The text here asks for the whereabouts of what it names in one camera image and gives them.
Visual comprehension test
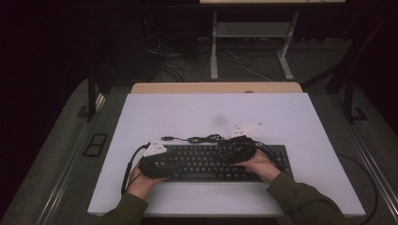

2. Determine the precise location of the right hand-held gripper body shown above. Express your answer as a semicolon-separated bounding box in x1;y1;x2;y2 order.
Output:
223;122;263;163

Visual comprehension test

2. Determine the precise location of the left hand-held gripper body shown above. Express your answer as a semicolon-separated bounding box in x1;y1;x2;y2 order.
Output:
138;139;172;180

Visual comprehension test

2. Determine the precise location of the black keyboard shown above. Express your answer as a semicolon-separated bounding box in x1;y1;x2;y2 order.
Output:
159;143;295;183

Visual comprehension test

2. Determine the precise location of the person's left hand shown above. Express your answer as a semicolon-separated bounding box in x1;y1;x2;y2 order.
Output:
126;165;167;201

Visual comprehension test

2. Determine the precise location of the person's right hand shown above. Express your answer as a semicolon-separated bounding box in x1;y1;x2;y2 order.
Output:
233;149;282;183

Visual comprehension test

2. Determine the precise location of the black floor socket plate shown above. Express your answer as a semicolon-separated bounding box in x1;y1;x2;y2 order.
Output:
83;133;109;158

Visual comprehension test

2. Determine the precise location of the black metal stand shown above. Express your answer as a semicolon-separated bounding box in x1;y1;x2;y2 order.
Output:
301;12;398;125
86;70;106;123

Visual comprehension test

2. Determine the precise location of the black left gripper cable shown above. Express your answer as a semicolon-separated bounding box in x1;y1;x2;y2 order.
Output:
121;142;150;195

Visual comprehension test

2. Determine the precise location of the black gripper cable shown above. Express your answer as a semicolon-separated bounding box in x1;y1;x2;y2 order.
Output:
121;142;150;195
253;140;285;173

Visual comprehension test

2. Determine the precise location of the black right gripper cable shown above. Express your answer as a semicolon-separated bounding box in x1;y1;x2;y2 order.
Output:
253;140;285;173

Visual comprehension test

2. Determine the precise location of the black keyboard cable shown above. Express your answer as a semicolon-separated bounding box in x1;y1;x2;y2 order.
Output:
161;134;234;146

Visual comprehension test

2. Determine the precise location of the white floor cable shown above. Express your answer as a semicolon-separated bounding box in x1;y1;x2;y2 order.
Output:
224;50;274;83

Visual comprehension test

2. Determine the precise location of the metal floor rail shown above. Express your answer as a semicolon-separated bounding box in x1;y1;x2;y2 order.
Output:
37;93;107;225
330;93;398;217

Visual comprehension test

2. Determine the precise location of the bundle of black floor cables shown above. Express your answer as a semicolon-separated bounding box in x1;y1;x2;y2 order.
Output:
146;34;211;83

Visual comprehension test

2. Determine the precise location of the grey metal desk frame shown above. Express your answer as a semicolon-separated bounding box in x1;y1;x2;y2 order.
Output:
209;10;300;82

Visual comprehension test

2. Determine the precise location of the long black floor cable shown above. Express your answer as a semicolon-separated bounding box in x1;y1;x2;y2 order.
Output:
336;153;379;223

